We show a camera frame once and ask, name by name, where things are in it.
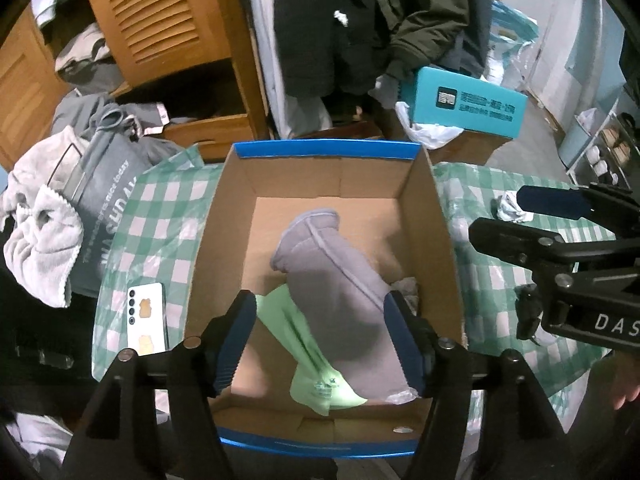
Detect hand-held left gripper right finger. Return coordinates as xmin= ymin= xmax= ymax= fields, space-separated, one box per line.
xmin=384 ymin=290 xmax=571 ymax=480

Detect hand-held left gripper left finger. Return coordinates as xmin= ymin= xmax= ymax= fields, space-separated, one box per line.
xmin=60 ymin=290 xmax=257 ymax=480

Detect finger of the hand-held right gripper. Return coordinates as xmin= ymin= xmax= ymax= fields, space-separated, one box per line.
xmin=517 ymin=182 xmax=640 ymax=241
xmin=469 ymin=217 xmax=640 ymax=273

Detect grey sock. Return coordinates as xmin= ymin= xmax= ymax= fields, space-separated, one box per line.
xmin=270 ymin=208 xmax=418 ymax=401

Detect blue-rimmed cardboard box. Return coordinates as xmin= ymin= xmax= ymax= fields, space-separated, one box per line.
xmin=182 ymin=140 xmax=468 ymax=458

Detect white crumpled sock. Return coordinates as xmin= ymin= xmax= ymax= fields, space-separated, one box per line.
xmin=495 ymin=191 xmax=533 ymax=224

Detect pale blue bin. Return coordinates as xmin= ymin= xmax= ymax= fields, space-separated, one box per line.
xmin=557 ymin=120 xmax=583 ymax=168

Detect group of assorted shoes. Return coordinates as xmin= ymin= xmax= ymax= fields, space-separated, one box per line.
xmin=587 ymin=112 xmax=636 ymax=181

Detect white shoe rack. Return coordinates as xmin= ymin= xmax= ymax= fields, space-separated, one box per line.
xmin=567 ymin=85 xmax=640 ymax=186

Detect white smartphone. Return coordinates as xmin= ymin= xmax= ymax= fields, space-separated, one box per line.
xmin=125 ymin=282 xmax=168 ymax=358

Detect closed brown cardboard box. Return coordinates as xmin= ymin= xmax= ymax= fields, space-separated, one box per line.
xmin=425 ymin=127 xmax=506 ymax=166

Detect teal shoe box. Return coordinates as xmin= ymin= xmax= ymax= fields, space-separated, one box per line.
xmin=409 ymin=66 xmax=529 ymax=141

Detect green checked tablecloth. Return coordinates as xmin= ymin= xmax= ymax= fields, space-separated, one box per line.
xmin=92 ymin=145 xmax=618 ymax=441

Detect blue and white plastic bag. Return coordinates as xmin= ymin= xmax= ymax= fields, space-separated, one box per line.
xmin=482 ymin=0 xmax=541 ymax=86

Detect white door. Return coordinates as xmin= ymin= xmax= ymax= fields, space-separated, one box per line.
xmin=525 ymin=0 xmax=586 ymax=106

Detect grey printed hoodie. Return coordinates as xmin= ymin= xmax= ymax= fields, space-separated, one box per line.
xmin=50 ymin=92 xmax=201 ymax=298

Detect dark cloth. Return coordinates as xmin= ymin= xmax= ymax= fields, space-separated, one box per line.
xmin=0 ymin=260 xmax=101 ymax=421

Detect dark navy hanging garment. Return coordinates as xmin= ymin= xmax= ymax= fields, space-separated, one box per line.
xmin=450 ymin=0 xmax=496 ymax=78

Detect open brown cardboard box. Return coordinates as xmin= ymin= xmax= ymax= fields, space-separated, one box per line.
xmin=295 ymin=120 xmax=386 ymax=141

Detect grey towel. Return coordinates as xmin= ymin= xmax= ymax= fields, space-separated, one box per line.
xmin=0 ymin=125 xmax=86 ymax=308

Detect olive hanging jacket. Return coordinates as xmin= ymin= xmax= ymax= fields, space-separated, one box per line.
xmin=370 ymin=0 xmax=471 ymax=81

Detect wooden wardrobe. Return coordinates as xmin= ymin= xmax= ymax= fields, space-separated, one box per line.
xmin=0 ymin=0 xmax=273 ymax=171

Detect white hanging garment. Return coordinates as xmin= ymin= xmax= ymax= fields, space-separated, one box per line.
xmin=247 ymin=0 xmax=333 ymax=138

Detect black hanging coat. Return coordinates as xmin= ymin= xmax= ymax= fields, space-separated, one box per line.
xmin=270 ymin=0 xmax=391 ymax=98

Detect folded grey clothes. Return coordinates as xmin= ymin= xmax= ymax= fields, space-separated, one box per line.
xmin=52 ymin=25 xmax=126 ymax=96

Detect wooden louvred door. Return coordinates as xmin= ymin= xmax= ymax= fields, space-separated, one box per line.
xmin=77 ymin=0 xmax=233 ymax=93

